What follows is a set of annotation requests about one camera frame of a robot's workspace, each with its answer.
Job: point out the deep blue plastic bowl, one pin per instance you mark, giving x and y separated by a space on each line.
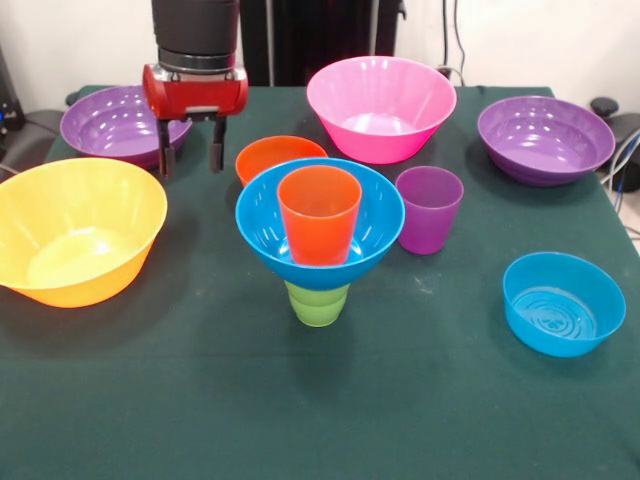
375 235

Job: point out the purple plastic bowl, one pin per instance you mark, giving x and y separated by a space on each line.
545 152
110 145

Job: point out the orange plastic bowl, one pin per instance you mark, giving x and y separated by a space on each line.
260 155

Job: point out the orange plastic cup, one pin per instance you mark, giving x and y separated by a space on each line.
320 240

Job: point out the yellow plastic bowl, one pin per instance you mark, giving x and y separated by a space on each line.
75 260

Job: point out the purple plastic cup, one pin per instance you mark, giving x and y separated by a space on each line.
432 230

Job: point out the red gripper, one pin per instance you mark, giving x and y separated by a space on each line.
200 97

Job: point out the low blue plastic bowl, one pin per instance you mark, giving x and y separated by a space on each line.
550 337

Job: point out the green plastic cup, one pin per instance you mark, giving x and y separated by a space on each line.
315 312

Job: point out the dark green table cloth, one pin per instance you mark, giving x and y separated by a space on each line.
320 400

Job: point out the black round knob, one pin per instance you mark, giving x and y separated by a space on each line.
604 106

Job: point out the black device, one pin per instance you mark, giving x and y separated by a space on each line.
10 115

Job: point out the pink plastic bowl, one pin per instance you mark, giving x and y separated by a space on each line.
380 145

